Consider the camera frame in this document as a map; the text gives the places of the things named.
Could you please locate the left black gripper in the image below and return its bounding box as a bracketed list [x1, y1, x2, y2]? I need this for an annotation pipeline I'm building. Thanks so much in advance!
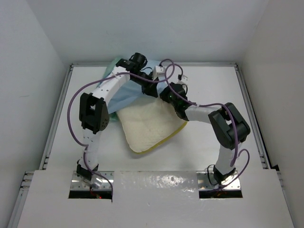
[132, 72, 159, 98]

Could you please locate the green and blue pillowcase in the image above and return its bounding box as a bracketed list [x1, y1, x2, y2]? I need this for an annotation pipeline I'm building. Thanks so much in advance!
[102, 56, 167, 122]

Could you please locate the cream pillow with yellow edge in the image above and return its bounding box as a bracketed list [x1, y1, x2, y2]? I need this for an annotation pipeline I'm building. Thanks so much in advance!
[117, 96, 187, 153]

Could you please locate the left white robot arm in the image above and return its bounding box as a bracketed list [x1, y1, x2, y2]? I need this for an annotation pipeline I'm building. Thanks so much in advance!
[76, 52, 159, 181]

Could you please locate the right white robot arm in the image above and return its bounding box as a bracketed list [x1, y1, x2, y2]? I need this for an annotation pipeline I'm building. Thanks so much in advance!
[160, 83, 250, 185]

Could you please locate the white front cover board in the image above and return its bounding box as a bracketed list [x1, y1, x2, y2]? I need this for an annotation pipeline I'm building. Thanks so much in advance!
[19, 170, 293, 228]

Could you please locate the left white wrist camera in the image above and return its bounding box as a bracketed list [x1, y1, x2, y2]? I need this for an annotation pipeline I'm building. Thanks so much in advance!
[152, 66, 165, 79]

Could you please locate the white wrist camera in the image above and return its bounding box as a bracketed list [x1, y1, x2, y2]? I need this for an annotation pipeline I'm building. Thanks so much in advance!
[152, 66, 165, 79]
[177, 75, 188, 86]

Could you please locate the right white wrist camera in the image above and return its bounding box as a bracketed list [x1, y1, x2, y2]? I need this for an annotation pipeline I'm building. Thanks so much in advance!
[177, 75, 188, 86]

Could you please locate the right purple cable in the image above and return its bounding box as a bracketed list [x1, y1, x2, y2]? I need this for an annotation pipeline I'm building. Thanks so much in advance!
[166, 64, 251, 192]

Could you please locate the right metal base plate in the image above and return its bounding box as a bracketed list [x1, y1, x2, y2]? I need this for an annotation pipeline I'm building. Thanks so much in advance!
[196, 171, 241, 191]

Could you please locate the metal base plate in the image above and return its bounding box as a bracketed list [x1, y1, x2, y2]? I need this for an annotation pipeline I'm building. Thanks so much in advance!
[70, 171, 114, 191]
[196, 171, 241, 191]

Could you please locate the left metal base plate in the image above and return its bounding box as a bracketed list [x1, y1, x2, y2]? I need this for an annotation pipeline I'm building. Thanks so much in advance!
[70, 171, 114, 191]

